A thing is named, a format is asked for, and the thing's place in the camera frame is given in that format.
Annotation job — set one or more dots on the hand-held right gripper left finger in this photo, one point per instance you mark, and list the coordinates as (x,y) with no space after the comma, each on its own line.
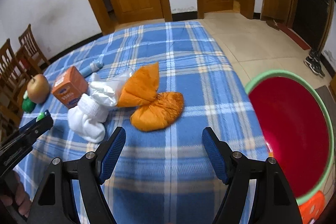
(113,155)

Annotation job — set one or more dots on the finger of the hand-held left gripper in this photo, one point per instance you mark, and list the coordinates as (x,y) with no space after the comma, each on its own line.
(39,127)

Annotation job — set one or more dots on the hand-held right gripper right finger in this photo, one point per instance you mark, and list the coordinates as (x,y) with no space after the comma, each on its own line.
(214,155)

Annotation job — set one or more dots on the white sock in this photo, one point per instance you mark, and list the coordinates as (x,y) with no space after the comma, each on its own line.
(88,119)

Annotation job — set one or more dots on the orange cardboard box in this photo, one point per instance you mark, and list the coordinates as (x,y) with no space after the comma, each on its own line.
(69,87)

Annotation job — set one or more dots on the orange puffy cloth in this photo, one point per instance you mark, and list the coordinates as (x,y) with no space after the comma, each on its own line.
(157,113)

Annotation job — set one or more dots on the white plastic bag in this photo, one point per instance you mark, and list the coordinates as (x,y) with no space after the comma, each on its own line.
(107,90)

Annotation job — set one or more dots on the blue and white tube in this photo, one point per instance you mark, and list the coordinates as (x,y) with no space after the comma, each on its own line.
(90,69)

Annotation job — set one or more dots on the red basin with green rim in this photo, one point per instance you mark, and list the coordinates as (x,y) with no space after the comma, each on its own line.
(291,134)

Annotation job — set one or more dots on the person's left hand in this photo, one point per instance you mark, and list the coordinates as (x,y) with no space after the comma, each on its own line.
(22,197)

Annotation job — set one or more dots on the green flower-shaped container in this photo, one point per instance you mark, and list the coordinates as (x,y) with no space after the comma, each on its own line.
(28,104)

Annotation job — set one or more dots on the apple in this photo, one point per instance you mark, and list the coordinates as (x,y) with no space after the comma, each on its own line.
(38,88)

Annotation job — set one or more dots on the wooden dining chair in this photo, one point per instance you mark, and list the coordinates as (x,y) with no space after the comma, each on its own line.
(10,66)
(32,43)

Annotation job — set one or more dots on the blue plaid blanket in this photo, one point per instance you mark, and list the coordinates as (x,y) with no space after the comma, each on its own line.
(170,56)

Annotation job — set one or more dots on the orange spotted stool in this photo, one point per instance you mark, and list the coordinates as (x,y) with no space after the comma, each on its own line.
(312,209)

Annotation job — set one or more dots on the grey floor mat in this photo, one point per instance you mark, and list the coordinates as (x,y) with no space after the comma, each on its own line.
(323,95)

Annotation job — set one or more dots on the black sneaker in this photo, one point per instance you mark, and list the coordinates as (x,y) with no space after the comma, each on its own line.
(315,54)
(313,66)

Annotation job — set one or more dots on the red doormat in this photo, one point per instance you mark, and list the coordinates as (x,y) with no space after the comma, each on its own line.
(295,36)

